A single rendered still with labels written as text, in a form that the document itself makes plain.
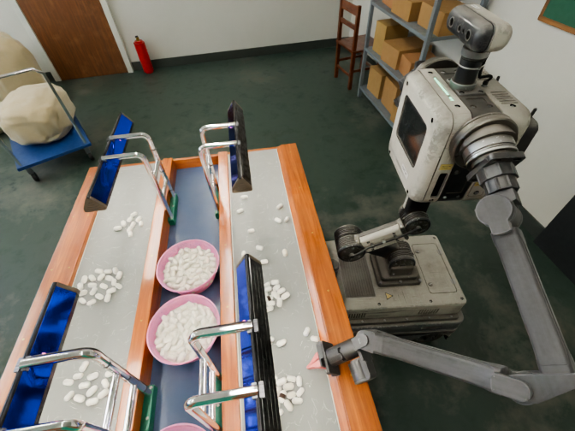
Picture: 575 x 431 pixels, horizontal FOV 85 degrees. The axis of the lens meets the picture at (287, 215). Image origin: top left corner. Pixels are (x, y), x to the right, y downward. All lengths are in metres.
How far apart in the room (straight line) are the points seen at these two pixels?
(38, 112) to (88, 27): 2.03
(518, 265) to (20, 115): 3.58
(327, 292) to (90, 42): 4.79
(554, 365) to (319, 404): 0.65
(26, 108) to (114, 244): 2.19
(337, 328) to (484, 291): 1.44
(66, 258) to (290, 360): 1.08
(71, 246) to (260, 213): 0.88
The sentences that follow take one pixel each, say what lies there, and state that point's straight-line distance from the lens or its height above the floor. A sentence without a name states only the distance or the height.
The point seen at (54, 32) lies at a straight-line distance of 5.50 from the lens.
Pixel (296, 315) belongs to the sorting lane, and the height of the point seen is 0.74.
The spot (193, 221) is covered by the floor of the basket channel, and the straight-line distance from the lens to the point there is 1.71.
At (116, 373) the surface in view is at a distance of 1.08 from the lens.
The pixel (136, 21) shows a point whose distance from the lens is 5.27.
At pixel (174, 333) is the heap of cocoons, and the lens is 1.32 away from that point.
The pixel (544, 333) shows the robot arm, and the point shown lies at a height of 1.24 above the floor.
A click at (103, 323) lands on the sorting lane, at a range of 1.47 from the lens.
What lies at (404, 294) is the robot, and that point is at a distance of 1.69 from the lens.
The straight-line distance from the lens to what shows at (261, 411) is 0.80.
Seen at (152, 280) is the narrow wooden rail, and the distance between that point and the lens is 1.44.
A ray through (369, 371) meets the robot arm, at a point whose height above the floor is 0.91.
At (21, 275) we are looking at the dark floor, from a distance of 2.98.
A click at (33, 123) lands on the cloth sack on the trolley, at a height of 0.47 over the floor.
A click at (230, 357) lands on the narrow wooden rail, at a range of 1.21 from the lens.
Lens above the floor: 1.90
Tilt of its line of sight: 48 degrees down
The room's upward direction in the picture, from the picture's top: 3 degrees counter-clockwise
